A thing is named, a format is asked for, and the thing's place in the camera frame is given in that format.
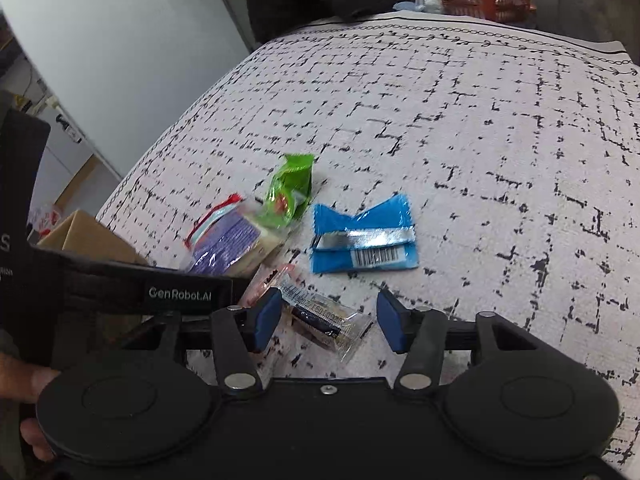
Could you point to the clear dark snack packet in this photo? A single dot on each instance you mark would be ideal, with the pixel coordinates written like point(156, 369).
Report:
point(325, 317)

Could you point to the blue snack packet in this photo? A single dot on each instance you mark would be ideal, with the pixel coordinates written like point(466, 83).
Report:
point(350, 260)

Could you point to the pink plastic bag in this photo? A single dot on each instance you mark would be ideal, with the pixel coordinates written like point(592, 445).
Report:
point(45, 219)

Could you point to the green snack packet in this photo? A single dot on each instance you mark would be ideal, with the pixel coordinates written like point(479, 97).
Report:
point(290, 185)

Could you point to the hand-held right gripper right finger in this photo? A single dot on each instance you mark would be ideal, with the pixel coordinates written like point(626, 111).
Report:
point(392, 320)

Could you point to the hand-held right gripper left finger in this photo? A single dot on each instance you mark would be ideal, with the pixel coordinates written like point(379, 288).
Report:
point(265, 320)

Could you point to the person's left hand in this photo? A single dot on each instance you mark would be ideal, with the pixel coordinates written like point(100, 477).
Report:
point(30, 377)

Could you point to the brown cardboard box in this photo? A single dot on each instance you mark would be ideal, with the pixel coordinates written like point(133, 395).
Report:
point(85, 235)

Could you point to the light blue cloth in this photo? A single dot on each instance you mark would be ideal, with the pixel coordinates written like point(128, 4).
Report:
point(425, 2)

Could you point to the purple and white snack packet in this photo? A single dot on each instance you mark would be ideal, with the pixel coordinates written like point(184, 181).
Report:
point(235, 237)

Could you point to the black and white printed blanket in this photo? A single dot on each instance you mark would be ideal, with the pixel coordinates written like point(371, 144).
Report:
point(450, 160)

